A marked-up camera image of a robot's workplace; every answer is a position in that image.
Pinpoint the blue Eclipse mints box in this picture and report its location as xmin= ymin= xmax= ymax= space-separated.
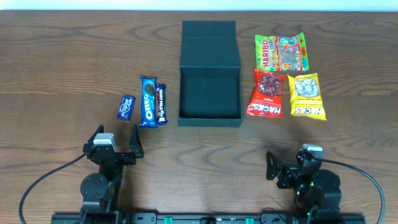
xmin=117 ymin=96 xmax=136 ymax=121

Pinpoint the blue Oreo cookie pack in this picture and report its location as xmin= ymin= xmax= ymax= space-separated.
xmin=139 ymin=76 xmax=157 ymax=128

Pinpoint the red Hacks candy bag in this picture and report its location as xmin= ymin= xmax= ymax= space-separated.
xmin=246 ymin=69 xmax=286 ymax=118

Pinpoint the dark green gift box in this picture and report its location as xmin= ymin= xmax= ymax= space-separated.
xmin=177 ymin=21 xmax=243 ymax=128

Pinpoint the green Haribo gummy bag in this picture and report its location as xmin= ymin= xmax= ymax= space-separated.
xmin=254 ymin=32 xmax=309 ymax=72

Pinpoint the Dairy Milk chocolate bar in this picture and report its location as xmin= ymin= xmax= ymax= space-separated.
xmin=156 ymin=84 xmax=167 ymax=125

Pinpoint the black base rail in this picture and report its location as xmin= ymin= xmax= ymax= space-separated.
xmin=51 ymin=212 xmax=366 ymax=224

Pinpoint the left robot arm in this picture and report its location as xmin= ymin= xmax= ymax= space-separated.
xmin=80 ymin=124 xmax=144 ymax=224

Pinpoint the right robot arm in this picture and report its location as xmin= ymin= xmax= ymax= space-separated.
xmin=266 ymin=144 xmax=341 ymax=223

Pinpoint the left black cable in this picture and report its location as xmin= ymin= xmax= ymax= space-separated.
xmin=18 ymin=152 xmax=88 ymax=224

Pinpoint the yellow Hacks candy bag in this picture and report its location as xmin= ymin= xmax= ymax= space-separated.
xmin=287 ymin=73 xmax=326 ymax=121

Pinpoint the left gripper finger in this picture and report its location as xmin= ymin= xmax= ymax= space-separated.
xmin=84 ymin=124 xmax=104 ymax=146
xmin=129 ymin=124 xmax=144 ymax=158

